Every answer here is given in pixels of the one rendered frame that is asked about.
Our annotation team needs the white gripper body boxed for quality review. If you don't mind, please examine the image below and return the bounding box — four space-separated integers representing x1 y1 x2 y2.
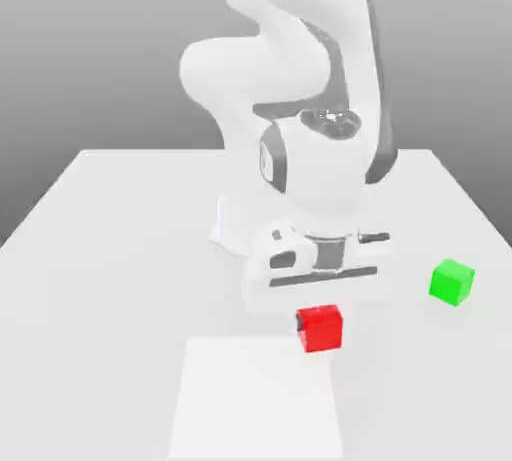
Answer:
242 256 391 316

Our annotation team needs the small red cube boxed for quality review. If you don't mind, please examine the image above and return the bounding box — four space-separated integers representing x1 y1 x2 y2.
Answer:
295 303 344 355

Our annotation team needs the small green cube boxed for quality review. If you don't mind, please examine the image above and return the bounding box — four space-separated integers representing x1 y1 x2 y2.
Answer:
428 257 476 308

